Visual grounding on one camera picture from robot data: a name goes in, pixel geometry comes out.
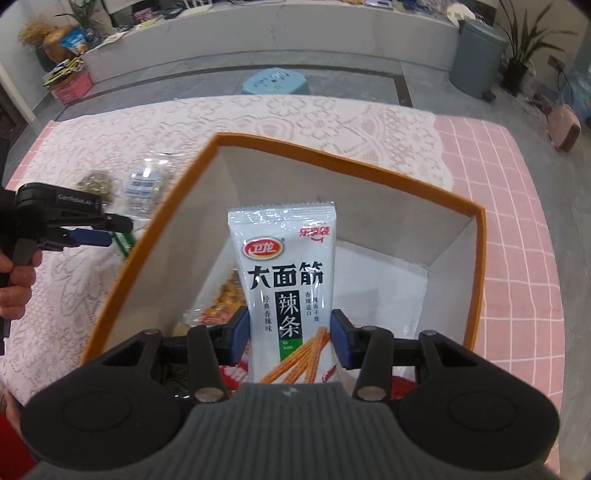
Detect dried yellow flowers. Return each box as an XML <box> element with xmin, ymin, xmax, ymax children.
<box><xmin>17</xmin><ymin>15</ymin><xmax>52</xmax><ymax>48</ymax></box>

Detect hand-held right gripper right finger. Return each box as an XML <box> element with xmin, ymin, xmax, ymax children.
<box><xmin>330</xmin><ymin>309</ymin><xmax>472</xmax><ymax>401</ymax></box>

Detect potted long-leaf plant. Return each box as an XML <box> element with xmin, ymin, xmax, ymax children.
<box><xmin>495</xmin><ymin>0</ymin><xmax>579</xmax><ymax>96</ymax></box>

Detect white spicy stick snack packet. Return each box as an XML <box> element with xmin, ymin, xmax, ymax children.
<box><xmin>228</xmin><ymin>202</ymin><xmax>341</xmax><ymax>385</ymax></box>

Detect large water bottle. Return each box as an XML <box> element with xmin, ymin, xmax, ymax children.
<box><xmin>570</xmin><ymin>69</ymin><xmax>591</xmax><ymax>116</ymax></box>

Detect grey trash bin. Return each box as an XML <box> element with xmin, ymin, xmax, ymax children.
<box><xmin>449</xmin><ymin>18</ymin><xmax>509</xmax><ymax>101</ymax></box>

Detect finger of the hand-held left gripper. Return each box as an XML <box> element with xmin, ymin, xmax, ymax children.
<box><xmin>39</xmin><ymin>228</ymin><xmax>113</xmax><ymax>252</ymax></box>
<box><xmin>95</xmin><ymin>212</ymin><xmax>135</xmax><ymax>234</ymax></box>

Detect green sausage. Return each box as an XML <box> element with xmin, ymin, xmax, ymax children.
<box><xmin>113</xmin><ymin>231</ymin><xmax>138</xmax><ymax>260</ymax></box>

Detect pink storage box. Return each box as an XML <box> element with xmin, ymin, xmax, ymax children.
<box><xmin>48</xmin><ymin>71</ymin><xmax>93</xmax><ymax>105</ymax></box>

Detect blue snack bag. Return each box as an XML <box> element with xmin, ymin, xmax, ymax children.
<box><xmin>60</xmin><ymin>28</ymin><xmax>89</xmax><ymax>56</ymax></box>

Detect person's left hand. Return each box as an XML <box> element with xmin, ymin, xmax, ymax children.
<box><xmin>0</xmin><ymin>251</ymin><xmax>44</xmax><ymax>320</ymax></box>

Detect pink checked tablecloth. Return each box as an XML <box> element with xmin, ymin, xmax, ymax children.
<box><xmin>4</xmin><ymin>113</ymin><xmax>570</xmax><ymax>416</ymax></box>

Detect orange cardboard box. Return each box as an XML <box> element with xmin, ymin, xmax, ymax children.
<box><xmin>82</xmin><ymin>133</ymin><xmax>487</xmax><ymax>394</ymax></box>

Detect orange twist snack packet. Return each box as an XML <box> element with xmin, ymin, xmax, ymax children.
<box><xmin>185</xmin><ymin>270</ymin><xmax>250</xmax><ymax>334</ymax></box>

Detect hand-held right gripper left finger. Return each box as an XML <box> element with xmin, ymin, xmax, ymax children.
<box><xmin>100</xmin><ymin>305</ymin><xmax>250</xmax><ymax>402</ymax></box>

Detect grey television bench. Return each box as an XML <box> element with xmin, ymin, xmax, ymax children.
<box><xmin>83</xmin><ymin>0</ymin><xmax>463</xmax><ymax>85</ymax></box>

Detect pink small heater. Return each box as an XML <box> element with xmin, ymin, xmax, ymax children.
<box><xmin>547</xmin><ymin>103</ymin><xmax>582</xmax><ymax>153</ymax></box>

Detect clear quail egg packet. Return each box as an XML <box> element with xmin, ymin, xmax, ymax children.
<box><xmin>121</xmin><ymin>156</ymin><xmax>175</xmax><ymax>219</ymax></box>

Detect green leafy plant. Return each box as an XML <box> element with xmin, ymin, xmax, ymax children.
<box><xmin>55</xmin><ymin>0</ymin><xmax>109</xmax><ymax>33</ymax></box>

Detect blue plastic stool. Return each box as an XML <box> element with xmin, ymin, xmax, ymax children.
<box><xmin>242</xmin><ymin>68</ymin><xmax>310</xmax><ymax>97</ymax></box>

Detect gold vase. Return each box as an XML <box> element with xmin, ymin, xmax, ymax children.
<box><xmin>41</xmin><ymin>25</ymin><xmax>77</xmax><ymax>64</ymax></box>

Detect person's red clothing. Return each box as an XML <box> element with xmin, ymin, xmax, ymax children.
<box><xmin>0</xmin><ymin>413</ymin><xmax>37</xmax><ymax>480</ymax></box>

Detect green brown snack packet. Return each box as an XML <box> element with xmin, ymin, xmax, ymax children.
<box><xmin>75</xmin><ymin>170</ymin><xmax>115</xmax><ymax>205</ymax></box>

